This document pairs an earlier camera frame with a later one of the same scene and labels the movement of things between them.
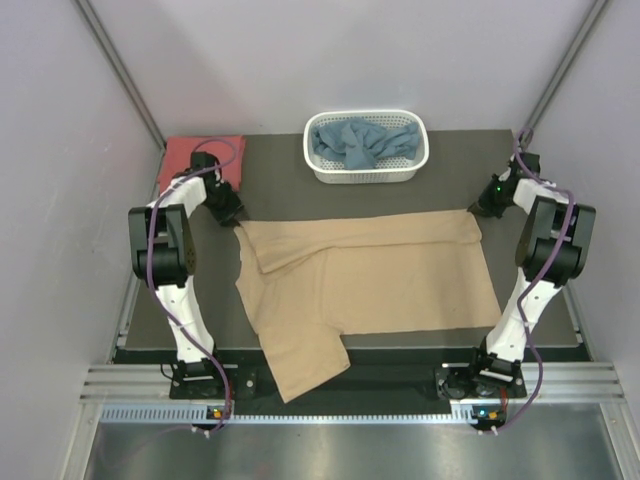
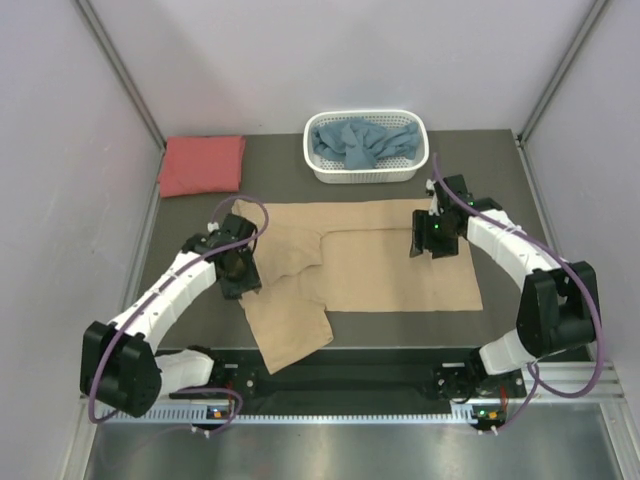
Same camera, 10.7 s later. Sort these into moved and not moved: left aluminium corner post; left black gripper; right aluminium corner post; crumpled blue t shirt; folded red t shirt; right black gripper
Moved: right black gripper; left black gripper
Not moved: folded red t shirt; left aluminium corner post; crumpled blue t shirt; right aluminium corner post
